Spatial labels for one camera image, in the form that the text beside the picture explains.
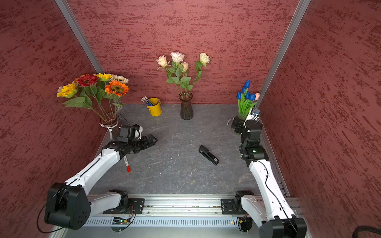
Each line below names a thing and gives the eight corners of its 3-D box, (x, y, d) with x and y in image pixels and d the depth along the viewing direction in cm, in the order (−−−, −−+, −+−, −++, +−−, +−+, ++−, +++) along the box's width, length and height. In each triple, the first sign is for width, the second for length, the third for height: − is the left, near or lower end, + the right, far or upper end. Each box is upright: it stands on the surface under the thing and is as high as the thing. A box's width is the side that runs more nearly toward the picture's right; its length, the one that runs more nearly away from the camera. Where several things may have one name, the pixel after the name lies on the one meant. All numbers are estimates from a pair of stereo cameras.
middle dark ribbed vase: (180, 120, 114) (178, 100, 97) (181, 111, 119) (179, 91, 103) (193, 120, 114) (193, 100, 97) (193, 111, 119) (193, 91, 103)
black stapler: (198, 151, 97) (198, 147, 93) (201, 148, 98) (201, 144, 94) (216, 166, 90) (217, 163, 86) (219, 163, 92) (220, 159, 88)
